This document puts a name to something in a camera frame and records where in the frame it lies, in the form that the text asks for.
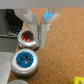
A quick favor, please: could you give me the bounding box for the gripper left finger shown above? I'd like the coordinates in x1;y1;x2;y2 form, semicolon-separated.
13;7;44;50

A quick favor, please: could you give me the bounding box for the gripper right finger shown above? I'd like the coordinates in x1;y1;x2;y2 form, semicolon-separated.
41;7;63;50

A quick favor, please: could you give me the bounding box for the red button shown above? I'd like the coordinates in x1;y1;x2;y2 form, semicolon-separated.
17;27;40;50

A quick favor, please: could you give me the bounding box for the blue button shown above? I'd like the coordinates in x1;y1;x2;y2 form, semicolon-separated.
9;48;39;79

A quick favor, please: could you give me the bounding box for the green button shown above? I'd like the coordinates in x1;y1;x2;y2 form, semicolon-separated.
7;78;30;84

